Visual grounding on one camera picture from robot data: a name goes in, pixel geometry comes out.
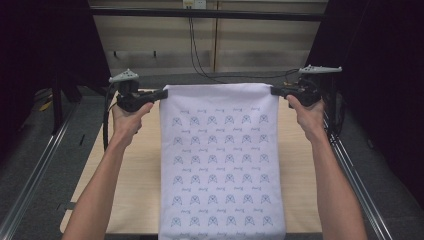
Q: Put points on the white wall socket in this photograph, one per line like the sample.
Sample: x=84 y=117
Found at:
x=195 y=4

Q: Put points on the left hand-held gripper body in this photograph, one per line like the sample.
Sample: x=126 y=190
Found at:
x=128 y=98

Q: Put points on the yellow floor item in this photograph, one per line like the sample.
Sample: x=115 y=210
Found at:
x=45 y=106

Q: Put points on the person's right hand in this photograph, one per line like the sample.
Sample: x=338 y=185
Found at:
x=311 y=121

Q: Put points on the person's left hand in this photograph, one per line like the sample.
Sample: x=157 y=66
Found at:
x=128 y=125

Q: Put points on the black metal stand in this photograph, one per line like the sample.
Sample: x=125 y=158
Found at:
x=57 y=110

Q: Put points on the grey tape strip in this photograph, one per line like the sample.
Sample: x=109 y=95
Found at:
x=70 y=206

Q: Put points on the white patterned cloth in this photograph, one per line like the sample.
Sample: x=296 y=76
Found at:
x=220 y=150

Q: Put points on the black horizontal frame bar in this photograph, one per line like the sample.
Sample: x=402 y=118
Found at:
x=206 y=14

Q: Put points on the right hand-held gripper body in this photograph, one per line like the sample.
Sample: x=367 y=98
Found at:
x=310 y=95

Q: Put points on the black curtain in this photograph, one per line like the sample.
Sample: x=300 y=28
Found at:
x=383 y=83
x=40 y=50

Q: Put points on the aluminium floor rail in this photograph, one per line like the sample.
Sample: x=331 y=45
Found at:
x=36 y=173
x=363 y=200

